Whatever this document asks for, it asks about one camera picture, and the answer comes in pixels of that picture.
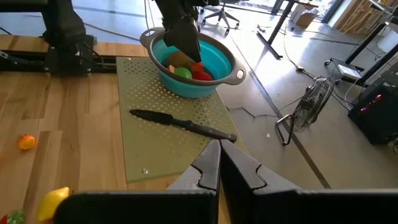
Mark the white power adapter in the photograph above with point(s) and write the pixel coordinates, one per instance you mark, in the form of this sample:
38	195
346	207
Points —
348	72

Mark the small orange toy peach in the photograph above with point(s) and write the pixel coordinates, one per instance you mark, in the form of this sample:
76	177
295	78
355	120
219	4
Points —
26	142

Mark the green toy apple half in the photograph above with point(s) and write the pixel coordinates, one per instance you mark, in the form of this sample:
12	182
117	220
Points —
183	73

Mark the halved kiwi toy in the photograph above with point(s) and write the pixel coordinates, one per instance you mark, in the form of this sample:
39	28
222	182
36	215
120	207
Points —
177	59

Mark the cardboard box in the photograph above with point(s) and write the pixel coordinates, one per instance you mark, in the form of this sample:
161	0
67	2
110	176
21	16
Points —
303	17

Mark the yellow toy lemon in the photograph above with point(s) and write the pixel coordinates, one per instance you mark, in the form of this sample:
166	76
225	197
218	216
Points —
51	203

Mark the red toy strawberry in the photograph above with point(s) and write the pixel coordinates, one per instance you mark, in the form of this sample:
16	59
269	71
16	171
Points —
14	217

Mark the black computer tower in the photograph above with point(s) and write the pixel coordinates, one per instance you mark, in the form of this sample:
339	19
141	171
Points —
373	124

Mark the grey office chair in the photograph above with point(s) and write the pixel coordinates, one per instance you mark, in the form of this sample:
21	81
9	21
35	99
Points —
221	15

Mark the blue collapsible colander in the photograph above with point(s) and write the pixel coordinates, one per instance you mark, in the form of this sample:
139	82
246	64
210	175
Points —
186	90

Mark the orange toy pear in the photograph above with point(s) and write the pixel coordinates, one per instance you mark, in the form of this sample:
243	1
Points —
196	67

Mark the black floor fan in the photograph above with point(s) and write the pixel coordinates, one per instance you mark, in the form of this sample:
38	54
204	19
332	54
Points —
311	102

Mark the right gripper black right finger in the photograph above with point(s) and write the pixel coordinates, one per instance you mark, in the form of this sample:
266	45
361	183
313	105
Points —
264	207

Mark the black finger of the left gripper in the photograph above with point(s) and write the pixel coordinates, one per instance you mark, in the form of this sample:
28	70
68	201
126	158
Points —
183	35
197	37

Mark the green perforated metal riser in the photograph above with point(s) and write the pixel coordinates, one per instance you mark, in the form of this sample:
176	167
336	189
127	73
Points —
149	137

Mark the black kitchen knife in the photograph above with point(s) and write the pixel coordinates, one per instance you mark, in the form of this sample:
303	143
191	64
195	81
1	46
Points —
183	124

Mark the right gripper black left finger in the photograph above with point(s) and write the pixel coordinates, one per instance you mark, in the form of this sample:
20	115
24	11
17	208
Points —
186	207

